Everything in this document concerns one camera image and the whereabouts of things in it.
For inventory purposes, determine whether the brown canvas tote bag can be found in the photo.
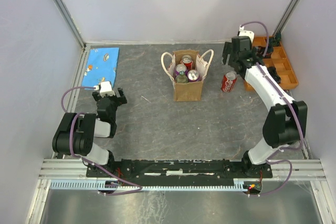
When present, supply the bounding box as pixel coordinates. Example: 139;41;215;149
161;49;214;102

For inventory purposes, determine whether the aluminium frame rail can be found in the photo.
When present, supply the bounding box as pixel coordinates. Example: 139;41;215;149
38;159;327;182

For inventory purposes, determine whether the black rolled belt lower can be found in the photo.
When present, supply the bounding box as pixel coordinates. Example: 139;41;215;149
267;66;281;84

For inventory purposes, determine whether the red coke can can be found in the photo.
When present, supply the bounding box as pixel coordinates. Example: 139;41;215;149
221;71;237;93
181;55;193;71

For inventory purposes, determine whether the clear green glass bottle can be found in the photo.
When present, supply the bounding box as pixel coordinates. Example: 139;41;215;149
175;74;188;84

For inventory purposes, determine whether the orange compartment tray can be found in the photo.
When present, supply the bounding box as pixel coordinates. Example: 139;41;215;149
243;35;299;91

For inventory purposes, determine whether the purple fanta can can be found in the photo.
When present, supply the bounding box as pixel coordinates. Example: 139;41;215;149
187;69;201;82
174;64;188;78

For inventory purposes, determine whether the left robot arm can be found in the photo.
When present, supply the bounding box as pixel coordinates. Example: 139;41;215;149
52;88;127;177

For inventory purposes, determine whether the blue patterned cloth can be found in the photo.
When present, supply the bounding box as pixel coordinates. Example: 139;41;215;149
81;47;120;87

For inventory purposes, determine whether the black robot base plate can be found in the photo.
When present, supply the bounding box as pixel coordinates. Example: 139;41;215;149
85;159;272;187

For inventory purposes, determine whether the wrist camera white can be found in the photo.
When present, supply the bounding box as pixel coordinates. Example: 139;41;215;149
237;25;255;43
94;81;116;97

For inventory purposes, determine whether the blue slotted cable duct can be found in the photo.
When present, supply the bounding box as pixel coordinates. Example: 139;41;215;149
49;179;250;190

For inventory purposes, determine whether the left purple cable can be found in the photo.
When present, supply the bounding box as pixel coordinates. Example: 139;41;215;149
60;86;144;197

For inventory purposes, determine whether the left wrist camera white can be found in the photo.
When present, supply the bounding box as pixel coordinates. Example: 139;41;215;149
94;81;116;97

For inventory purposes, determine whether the green rolled tie corner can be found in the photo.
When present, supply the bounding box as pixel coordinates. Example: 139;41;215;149
269;31;281;47

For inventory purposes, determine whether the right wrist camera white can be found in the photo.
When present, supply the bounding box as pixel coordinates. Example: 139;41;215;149
237;25;255;43

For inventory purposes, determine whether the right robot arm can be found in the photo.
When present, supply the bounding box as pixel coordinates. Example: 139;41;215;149
223;36;308;177

